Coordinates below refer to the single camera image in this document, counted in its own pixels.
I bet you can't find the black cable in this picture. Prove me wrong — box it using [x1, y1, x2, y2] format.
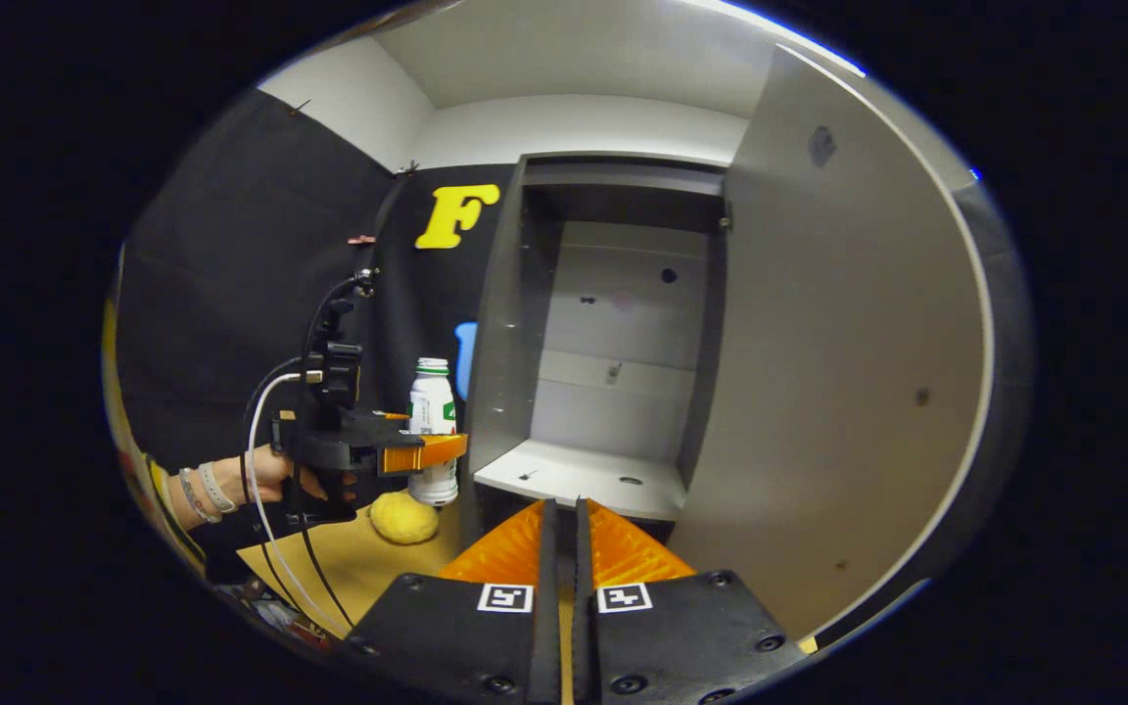
[237, 356, 361, 632]

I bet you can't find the dark grey cabinet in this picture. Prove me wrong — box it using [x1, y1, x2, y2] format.
[461, 152, 729, 544]

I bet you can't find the person's clothing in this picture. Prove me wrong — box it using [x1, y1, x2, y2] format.
[102, 294, 330, 643]

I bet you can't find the long ceiling light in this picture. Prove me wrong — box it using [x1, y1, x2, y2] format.
[696, 0, 869, 77]

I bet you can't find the yellow coaster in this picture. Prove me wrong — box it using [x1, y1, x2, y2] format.
[369, 492, 441, 545]

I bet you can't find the white plastic bottle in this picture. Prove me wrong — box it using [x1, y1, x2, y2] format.
[407, 357, 460, 507]

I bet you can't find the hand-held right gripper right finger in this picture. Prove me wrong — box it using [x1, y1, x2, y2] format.
[574, 497, 810, 705]

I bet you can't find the silver bead bracelet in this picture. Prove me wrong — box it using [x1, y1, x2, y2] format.
[178, 467, 220, 526]

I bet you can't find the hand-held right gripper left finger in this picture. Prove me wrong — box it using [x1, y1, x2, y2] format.
[334, 497, 562, 705]

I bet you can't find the black backdrop cloth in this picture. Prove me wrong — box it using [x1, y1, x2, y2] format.
[114, 88, 1035, 588]

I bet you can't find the white cable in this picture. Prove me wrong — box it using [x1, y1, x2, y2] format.
[245, 371, 352, 639]

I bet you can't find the white wristband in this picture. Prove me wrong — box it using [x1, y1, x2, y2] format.
[198, 461, 239, 516]

